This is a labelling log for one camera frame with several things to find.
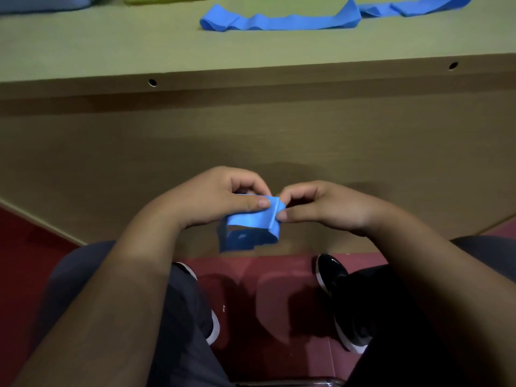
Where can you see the person's right hand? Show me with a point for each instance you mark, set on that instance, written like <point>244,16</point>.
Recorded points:
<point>338,209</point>

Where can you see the person's left hand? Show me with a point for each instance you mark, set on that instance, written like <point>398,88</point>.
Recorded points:
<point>209,195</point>

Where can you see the person's left thumb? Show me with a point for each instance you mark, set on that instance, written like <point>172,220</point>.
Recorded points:
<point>252,203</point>

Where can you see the person's right thumb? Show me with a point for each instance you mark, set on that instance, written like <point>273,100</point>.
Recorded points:
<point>296,215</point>

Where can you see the person's left forearm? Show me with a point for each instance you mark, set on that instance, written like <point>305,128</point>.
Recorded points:
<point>105,302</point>

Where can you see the person's right forearm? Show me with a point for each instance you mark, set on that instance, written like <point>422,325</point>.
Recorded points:
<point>447,294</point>

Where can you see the person's right black shoe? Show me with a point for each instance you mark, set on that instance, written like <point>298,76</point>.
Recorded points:
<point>331,272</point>

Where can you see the person's black shoe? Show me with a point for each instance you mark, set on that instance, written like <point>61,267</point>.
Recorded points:
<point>213,328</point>
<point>331,272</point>

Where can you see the brown wooden desk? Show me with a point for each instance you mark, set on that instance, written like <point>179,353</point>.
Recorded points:
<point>258,128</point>

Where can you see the person's left black shoe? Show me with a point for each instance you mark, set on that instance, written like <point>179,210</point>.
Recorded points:
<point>213,328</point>

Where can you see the person's left leg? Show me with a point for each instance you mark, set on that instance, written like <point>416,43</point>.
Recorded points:
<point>185,318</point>

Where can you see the long blue paper strip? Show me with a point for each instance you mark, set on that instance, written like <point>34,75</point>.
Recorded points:
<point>415,6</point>
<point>282,22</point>

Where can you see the grey-blue paper sheet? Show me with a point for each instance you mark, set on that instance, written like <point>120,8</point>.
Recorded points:
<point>44,1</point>

